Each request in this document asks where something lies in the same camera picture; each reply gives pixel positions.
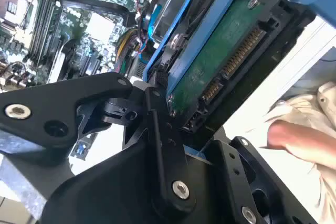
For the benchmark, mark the hard disk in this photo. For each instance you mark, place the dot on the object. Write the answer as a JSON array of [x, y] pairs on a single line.
[[210, 58]]

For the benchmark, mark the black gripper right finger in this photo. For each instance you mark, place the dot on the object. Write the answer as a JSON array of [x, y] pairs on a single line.
[[233, 163]]

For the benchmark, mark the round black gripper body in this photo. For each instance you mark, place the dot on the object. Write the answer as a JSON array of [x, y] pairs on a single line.
[[118, 195]]

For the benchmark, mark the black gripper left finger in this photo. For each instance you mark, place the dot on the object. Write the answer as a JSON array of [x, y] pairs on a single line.
[[47, 103]]

